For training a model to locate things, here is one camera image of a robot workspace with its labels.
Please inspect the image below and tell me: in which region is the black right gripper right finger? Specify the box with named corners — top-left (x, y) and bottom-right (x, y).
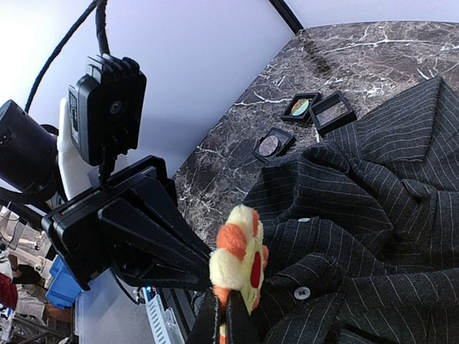
top-left (225, 291), bottom-right (260, 344)

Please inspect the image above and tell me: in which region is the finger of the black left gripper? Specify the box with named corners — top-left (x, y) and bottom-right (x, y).
top-left (98, 199), bottom-right (210, 292)
top-left (127, 177), bottom-right (210, 257)

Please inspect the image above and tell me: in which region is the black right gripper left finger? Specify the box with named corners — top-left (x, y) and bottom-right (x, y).
top-left (186, 290), bottom-right (221, 344)

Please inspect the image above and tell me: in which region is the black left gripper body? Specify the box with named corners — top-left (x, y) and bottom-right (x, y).
top-left (41, 156), bottom-right (170, 291)

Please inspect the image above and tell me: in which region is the dark pinstriped garment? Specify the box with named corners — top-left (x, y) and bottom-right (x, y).
top-left (245, 77), bottom-right (458, 343)

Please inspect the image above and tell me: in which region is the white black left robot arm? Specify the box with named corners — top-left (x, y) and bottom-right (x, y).
top-left (1, 100), bottom-right (210, 291)

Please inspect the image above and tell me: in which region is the blue plastic bin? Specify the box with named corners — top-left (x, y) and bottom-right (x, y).
top-left (46, 255), bottom-right (82, 310)

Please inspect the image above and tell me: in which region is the black square box front left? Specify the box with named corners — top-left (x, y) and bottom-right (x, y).
top-left (252, 128), bottom-right (295, 163)

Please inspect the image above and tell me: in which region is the black square box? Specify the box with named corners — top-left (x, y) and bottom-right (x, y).
top-left (309, 91), bottom-right (356, 138)
top-left (252, 128), bottom-right (295, 163)
top-left (280, 92), bottom-right (322, 123)

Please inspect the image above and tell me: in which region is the black square box rear left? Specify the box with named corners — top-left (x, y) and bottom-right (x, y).
top-left (280, 92), bottom-right (322, 123)

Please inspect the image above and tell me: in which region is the black square box right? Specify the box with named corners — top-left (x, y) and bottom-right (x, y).
top-left (309, 91), bottom-right (356, 138)

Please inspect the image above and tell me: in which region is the white slotted cable duct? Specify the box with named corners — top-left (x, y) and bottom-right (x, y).
top-left (146, 295), bottom-right (172, 344)

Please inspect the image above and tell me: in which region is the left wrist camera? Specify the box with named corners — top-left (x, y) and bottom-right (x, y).
top-left (57, 53), bottom-right (148, 200)

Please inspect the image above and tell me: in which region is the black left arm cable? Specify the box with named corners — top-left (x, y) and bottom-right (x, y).
top-left (23, 0), bottom-right (112, 112)

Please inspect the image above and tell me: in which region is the black left frame post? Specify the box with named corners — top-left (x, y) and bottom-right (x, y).
top-left (269, 0), bottom-right (304, 34)

